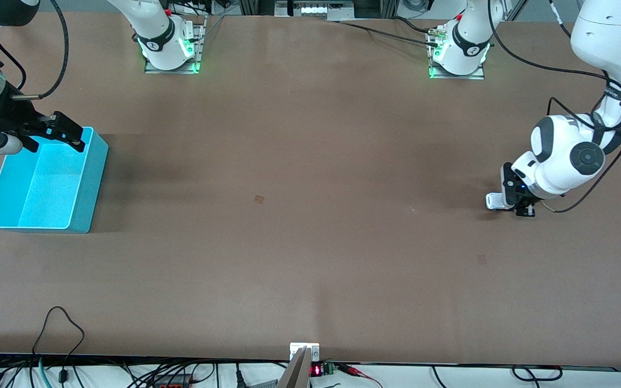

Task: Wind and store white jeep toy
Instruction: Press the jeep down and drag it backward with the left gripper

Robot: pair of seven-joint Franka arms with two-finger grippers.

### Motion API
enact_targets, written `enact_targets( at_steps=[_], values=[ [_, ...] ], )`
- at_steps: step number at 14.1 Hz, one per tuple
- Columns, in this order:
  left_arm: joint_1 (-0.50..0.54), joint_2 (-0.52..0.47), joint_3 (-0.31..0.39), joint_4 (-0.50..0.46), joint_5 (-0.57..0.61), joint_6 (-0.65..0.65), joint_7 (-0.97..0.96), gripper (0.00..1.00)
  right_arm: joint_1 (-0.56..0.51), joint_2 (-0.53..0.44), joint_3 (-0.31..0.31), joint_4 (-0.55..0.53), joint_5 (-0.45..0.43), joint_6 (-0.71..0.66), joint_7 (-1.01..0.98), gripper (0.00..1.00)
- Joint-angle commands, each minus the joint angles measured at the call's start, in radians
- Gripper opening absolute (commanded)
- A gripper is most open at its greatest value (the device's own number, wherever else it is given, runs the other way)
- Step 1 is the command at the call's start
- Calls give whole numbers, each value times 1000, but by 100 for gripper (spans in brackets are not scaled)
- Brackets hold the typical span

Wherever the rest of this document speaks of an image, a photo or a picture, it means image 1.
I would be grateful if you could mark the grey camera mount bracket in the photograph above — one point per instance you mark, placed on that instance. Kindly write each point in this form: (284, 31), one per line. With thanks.
(297, 372)

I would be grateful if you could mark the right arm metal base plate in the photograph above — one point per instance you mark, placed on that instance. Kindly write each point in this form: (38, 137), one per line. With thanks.
(173, 70)

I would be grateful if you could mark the black power strip red switches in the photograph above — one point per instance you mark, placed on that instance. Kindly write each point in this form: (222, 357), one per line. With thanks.
(173, 383)

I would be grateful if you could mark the red digit display module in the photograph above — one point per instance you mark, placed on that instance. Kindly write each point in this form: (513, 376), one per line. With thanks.
(316, 370)

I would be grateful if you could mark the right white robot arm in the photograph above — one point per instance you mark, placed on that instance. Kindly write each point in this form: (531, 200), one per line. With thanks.
(154, 32)

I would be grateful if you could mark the white lit device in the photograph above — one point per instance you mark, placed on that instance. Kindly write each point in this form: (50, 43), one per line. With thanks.
(313, 9)

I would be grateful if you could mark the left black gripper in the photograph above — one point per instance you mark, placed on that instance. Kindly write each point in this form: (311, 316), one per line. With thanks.
(524, 204)

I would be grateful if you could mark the white jeep toy black roof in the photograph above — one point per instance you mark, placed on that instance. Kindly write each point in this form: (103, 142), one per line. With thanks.
(496, 202)

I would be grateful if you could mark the black plug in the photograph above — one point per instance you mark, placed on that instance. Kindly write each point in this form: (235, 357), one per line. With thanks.
(239, 377)

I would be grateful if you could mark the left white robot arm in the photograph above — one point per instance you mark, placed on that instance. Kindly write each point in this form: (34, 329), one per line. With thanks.
(564, 156)

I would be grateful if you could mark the red clip lead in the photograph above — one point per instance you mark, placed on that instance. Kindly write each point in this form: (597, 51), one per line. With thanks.
(354, 371)

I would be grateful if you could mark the turquoise plastic bin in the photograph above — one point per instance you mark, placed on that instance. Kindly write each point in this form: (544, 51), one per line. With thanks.
(46, 188)

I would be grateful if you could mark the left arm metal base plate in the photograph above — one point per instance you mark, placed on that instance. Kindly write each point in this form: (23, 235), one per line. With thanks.
(456, 76)

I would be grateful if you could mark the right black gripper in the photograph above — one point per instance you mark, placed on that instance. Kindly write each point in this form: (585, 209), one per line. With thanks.
(4, 115)

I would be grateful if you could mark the aluminium frame structure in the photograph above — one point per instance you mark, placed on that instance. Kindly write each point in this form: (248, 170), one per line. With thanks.
(243, 6)

